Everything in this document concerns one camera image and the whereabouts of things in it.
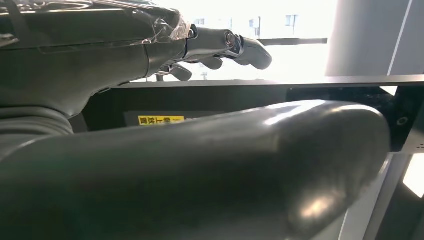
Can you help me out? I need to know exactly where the black inbound scanner machine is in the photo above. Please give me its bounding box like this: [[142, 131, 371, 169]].
[[67, 74, 424, 154]]

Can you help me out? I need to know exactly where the black and yellow label sticker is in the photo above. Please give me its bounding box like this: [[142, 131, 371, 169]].
[[124, 110, 220, 128]]

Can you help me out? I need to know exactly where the clear plastic hand wrap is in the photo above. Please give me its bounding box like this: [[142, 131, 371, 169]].
[[131, 3, 193, 46]]

